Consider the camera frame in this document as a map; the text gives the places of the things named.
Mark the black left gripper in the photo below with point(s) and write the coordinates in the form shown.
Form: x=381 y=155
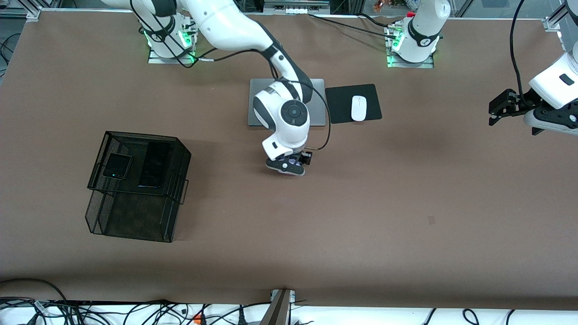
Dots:
x=516 y=103

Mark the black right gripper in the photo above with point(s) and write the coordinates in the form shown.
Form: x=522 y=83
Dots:
x=306 y=158

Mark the lavender white flip phone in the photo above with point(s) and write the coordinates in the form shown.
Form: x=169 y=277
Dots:
x=293 y=161

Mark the long black smartphone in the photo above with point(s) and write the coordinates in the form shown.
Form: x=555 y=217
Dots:
x=154 y=164

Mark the small black flip phone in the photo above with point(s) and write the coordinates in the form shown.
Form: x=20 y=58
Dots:
x=116 y=166

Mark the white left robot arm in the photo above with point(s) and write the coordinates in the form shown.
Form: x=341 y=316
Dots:
x=422 y=27

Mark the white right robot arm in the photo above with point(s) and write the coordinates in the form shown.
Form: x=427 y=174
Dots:
x=226 y=22

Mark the black mouse pad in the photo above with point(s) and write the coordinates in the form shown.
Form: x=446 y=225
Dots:
x=347 y=104

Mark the white computer mouse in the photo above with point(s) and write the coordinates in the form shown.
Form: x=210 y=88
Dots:
x=359 y=108

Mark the silver closed laptop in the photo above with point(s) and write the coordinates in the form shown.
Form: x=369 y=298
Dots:
x=259 y=83

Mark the grey metal connector panel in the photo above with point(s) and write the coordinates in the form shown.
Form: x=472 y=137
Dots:
x=295 y=5

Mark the black mesh two-tier tray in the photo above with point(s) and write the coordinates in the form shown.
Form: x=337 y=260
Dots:
x=158 y=221

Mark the aluminium frame profile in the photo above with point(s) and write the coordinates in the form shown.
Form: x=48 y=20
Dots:
x=552 y=22
x=32 y=13

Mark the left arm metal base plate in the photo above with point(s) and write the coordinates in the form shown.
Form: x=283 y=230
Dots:
x=397 y=65

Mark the grey metal camera mount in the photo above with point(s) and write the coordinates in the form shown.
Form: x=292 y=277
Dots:
x=277 y=311

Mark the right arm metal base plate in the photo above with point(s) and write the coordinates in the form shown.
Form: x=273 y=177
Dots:
x=158 y=60

